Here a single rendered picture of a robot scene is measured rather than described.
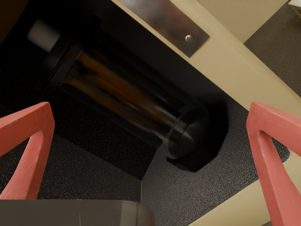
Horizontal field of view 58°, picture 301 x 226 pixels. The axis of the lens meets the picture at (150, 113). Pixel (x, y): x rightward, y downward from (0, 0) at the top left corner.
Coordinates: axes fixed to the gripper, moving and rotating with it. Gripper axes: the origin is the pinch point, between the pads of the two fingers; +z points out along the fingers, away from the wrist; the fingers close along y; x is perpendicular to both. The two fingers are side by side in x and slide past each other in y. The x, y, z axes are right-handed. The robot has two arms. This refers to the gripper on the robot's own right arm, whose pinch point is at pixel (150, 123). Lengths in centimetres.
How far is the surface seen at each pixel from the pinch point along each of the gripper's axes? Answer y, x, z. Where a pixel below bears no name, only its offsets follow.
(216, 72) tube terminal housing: -5.3, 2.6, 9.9
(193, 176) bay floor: -6.0, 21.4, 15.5
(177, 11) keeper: -1.9, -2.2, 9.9
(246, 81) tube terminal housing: -7.9, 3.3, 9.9
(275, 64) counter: -22.3, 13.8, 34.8
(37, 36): 12.5, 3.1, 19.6
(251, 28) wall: -23, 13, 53
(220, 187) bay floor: -8.3, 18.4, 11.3
